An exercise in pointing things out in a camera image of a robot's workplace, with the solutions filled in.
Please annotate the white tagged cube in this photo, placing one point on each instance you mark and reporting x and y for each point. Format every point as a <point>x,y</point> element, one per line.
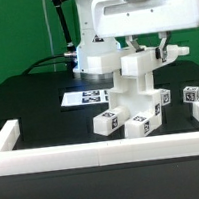
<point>165,97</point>
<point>191,94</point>

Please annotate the white chair back frame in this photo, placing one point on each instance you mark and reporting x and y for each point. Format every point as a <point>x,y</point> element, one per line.
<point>134,69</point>

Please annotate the white tag marker sheet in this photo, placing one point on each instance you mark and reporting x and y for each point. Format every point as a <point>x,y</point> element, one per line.
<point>77,98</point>

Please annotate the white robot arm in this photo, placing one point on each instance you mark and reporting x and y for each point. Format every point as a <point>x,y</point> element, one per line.
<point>90,43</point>

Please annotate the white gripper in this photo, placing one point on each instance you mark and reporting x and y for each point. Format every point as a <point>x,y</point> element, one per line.
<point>115,18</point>

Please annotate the white chair seat block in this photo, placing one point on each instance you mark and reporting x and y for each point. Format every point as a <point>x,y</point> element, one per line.
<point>134,99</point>

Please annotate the white tagged cube far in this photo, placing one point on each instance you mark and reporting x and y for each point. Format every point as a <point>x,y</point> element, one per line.
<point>191,94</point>

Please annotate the white U-shaped fence frame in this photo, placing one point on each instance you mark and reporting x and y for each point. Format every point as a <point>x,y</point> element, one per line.
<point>90,154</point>

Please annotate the white tagged cube near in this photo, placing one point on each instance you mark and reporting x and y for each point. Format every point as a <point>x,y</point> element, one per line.
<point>165,97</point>

